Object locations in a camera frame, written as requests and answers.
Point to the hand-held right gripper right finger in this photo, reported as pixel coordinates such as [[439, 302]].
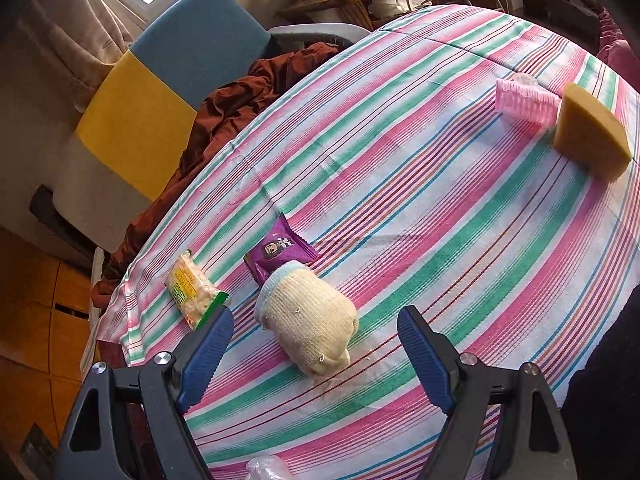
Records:
[[425, 355]]

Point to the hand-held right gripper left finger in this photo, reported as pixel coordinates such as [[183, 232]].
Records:
[[205, 355]]

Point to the cream knitted glove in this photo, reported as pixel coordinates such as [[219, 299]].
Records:
[[310, 320]]

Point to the purple snack packet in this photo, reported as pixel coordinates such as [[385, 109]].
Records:
[[277, 250]]

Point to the yellow-brown sponge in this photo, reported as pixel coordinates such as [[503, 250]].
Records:
[[590, 135]]

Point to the green and white snack packet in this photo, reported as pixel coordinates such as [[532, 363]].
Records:
[[192, 290]]

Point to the clear plastic wrapper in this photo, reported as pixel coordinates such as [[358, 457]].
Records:
[[267, 467]]

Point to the orange wooden cabinet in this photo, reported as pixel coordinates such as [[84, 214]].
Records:
[[35, 335]]

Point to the person's dark clothing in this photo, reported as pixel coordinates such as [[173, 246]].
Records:
[[610, 400]]

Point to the grey yellow blue sofa chair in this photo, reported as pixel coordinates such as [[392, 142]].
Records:
[[140, 125]]

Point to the rust-brown blanket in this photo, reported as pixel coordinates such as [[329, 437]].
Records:
[[225, 110]]

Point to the clear plastic piece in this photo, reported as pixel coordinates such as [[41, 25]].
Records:
[[524, 80]]

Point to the beige patterned curtain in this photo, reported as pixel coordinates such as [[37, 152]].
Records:
[[75, 35]]

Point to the pink blanket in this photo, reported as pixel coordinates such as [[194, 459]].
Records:
[[620, 50]]

